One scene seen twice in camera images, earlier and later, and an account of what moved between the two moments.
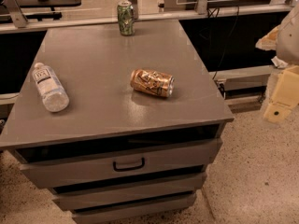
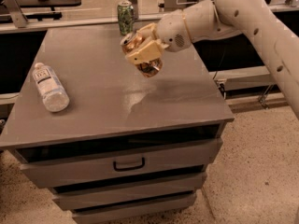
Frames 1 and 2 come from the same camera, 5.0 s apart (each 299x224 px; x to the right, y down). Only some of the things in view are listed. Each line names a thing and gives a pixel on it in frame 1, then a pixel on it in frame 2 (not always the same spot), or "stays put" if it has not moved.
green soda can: x=125 y=11 stays put
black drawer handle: x=131 y=168 stays put
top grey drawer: x=182 y=159 stays put
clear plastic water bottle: x=50 y=89 stays put
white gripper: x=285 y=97 -> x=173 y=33
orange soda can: x=156 y=83 -> x=148 y=69
